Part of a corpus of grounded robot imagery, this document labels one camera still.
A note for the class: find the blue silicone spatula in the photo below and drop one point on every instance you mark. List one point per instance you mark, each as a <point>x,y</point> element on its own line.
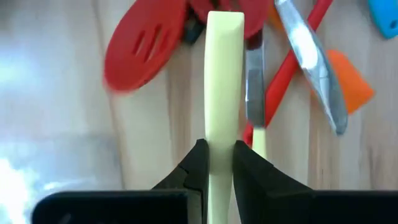
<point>387,18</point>

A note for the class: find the cream silicone spatula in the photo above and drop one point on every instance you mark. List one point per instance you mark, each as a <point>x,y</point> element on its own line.
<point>224,77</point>

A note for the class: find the orange silicone spatula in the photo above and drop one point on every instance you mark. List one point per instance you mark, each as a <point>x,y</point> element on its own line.
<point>351,84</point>

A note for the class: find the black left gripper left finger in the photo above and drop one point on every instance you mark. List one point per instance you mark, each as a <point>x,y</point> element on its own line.
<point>186,186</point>

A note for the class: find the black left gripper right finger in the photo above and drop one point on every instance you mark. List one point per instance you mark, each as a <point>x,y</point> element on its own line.
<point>264,193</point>

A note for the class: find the red slotted turner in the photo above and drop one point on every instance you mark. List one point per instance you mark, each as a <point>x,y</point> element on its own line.
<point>124,71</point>

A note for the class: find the red silicone spoon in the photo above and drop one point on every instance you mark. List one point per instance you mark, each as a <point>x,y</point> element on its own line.
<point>252,15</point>

